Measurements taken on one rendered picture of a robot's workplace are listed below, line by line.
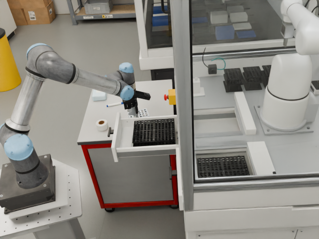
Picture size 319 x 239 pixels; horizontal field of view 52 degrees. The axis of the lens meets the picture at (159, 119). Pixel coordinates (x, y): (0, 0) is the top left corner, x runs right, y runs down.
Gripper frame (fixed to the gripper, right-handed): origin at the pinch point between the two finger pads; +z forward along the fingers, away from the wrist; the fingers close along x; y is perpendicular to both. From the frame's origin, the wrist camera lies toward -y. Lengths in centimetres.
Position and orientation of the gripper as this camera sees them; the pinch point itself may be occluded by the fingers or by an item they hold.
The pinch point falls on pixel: (137, 115)
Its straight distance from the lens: 199.9
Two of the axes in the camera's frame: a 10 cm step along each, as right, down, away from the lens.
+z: 0.8, 7.8, 6.2
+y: -9.7, 2.2, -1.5
